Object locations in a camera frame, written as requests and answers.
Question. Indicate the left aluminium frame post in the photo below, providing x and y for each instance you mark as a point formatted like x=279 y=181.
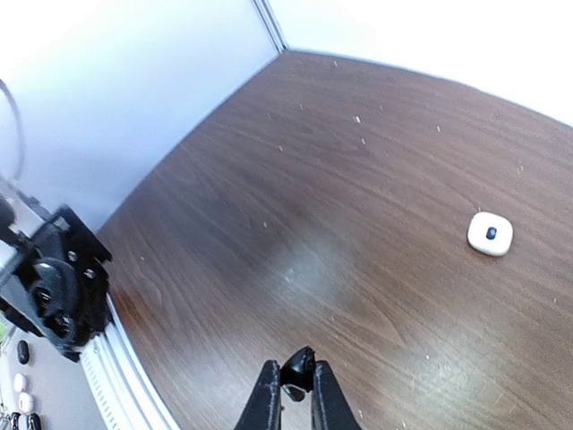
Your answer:
x=270 y=22

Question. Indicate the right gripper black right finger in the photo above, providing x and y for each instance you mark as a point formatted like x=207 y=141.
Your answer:
x=330 y=409

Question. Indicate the small black clip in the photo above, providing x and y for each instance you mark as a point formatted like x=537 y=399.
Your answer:
x=297 y=374

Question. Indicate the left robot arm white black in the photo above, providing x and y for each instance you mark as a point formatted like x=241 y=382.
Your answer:
x=21 y=214

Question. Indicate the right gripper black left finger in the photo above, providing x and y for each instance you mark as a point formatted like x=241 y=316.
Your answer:
x=263 y=408

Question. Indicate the front aluminium rail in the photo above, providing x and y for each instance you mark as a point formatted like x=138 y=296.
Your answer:
x=125 y=396

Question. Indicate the white earbud charging case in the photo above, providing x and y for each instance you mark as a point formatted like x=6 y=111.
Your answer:
x=490 y=234

